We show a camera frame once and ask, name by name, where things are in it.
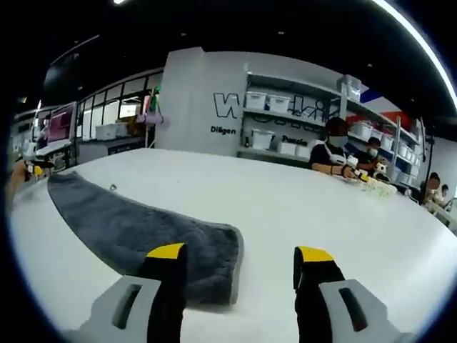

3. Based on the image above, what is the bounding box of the white table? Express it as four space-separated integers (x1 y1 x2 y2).
9 148 457 343

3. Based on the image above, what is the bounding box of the long metal shelving unit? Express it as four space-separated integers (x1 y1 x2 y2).
341 74 426 187

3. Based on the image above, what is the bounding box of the long ceiling light strip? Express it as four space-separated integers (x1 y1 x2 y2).
371 0 457 104

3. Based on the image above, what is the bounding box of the white lidded storage bin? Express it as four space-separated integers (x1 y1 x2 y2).
251 129 275 150
246 91 268 111
268 94 291 112

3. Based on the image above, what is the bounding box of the grey towel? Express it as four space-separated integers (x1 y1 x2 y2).
46 170 246 308

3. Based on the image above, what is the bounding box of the purple rolled mat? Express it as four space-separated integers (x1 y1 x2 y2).
137 113 171 126

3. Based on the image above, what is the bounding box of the white patterned box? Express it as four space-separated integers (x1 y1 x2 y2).
362 178 397 197

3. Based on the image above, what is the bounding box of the row of white storage bins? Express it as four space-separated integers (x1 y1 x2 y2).
351 121 418 176

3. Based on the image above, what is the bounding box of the grey metal shelving unit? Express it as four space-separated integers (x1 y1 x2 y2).
237 62 353 167

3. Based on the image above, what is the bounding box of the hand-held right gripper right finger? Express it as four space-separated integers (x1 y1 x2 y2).
293 245 417 343

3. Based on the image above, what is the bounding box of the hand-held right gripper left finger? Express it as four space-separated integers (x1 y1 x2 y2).
66 242 188 343

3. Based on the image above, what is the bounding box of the monitor with purple screen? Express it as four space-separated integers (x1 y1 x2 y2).
46 101 78 144

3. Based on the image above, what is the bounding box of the clear storage bin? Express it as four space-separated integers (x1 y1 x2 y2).
337 74 361 97

